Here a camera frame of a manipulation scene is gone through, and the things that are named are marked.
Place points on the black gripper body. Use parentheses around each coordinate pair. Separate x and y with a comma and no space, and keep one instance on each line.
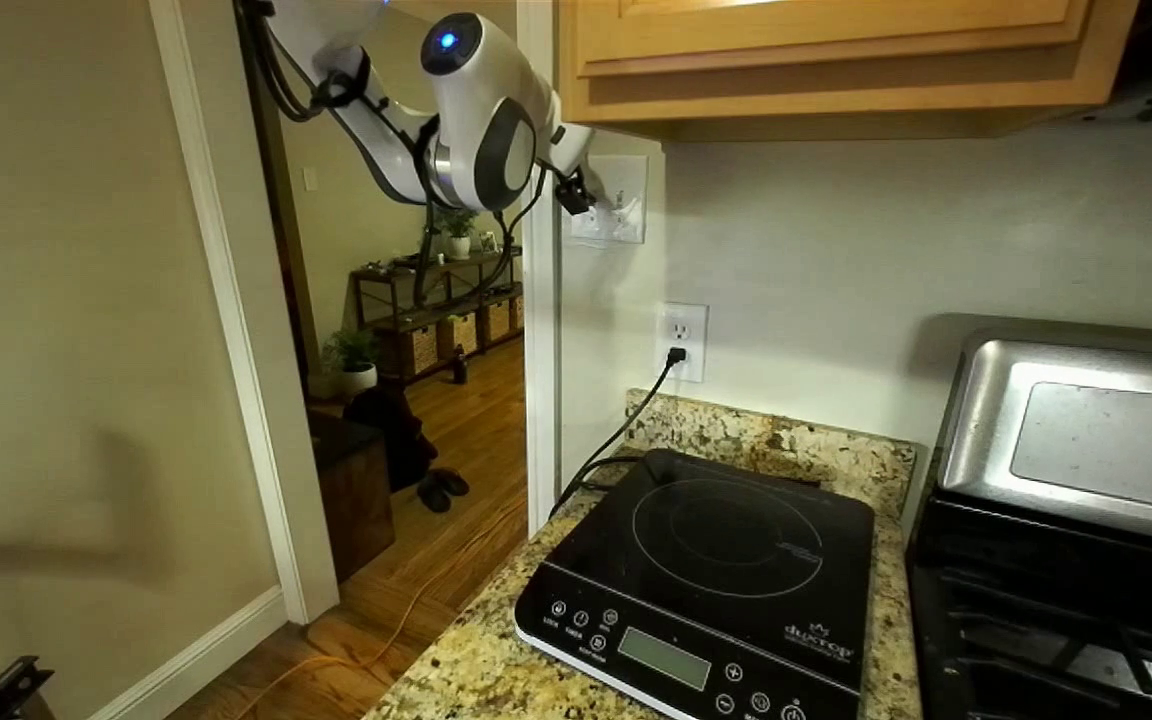
(573,150)

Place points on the white switch toggle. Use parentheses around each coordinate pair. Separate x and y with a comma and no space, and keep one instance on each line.
(624,199)

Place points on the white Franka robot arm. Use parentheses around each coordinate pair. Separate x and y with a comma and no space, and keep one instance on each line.
(482,120)

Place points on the potted plant in white pot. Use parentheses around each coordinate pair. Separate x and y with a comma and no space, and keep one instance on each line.
(358,357)
(456,240)

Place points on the brown storage basket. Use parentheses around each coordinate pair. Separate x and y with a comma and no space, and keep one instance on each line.
(497,321)
(456,335)
(408,352)

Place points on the dark wooden console shelf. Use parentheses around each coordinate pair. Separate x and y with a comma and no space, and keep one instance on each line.
(435,309)

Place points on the black bag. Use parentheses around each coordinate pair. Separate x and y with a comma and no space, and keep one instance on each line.
(396,433)

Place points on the pair of dark shoes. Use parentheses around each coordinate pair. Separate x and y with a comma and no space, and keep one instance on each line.
(443,487)

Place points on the dark wooden box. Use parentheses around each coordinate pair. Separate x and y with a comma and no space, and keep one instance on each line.
(358,503)

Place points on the black induction cooktop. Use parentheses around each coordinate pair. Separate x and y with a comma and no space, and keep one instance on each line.
(708,573)

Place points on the silver and black toaster oven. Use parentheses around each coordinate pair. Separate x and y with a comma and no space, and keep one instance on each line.
(1068,534)

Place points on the white baseboard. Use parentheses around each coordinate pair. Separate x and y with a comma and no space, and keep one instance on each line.
(199,660)

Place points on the black clamp object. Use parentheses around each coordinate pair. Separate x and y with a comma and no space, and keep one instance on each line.
(11,684)

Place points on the white double switch plate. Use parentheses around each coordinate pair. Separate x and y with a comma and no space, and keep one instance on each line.
(620,226)

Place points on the white wall outlet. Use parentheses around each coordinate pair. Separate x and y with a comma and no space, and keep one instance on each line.
(679,325)

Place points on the wooden wall cabinet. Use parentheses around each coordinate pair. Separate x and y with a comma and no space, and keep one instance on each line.
(819,55)

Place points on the white door frame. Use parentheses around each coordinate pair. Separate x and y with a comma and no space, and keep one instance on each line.
(291,534)

